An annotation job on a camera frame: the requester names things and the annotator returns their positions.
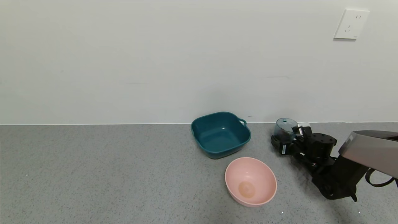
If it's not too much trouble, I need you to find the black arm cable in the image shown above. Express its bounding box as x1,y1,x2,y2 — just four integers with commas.
365,168,398,188

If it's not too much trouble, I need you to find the white wall socket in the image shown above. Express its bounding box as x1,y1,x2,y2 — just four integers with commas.
334,9,370,40

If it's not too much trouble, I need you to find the transparent blue ribbed cup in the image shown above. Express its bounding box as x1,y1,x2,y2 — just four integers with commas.
274,118,298,141

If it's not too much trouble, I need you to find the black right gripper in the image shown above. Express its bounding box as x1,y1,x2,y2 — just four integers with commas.
271,127,307,156

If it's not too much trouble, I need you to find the teal square plastic basin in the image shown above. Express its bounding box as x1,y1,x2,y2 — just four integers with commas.
191,111,252,160

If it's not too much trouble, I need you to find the pink plastic bowl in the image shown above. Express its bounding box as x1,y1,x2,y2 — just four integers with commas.
225,157,277,208

